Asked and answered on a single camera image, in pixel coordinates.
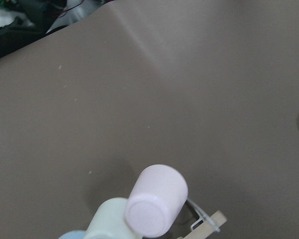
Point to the pink cup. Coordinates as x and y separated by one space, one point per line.
156 200

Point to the cream cup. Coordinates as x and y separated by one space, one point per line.
109 222

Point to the white cup rack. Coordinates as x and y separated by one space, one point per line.
206 225

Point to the blue cup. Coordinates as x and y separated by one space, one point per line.
76 234

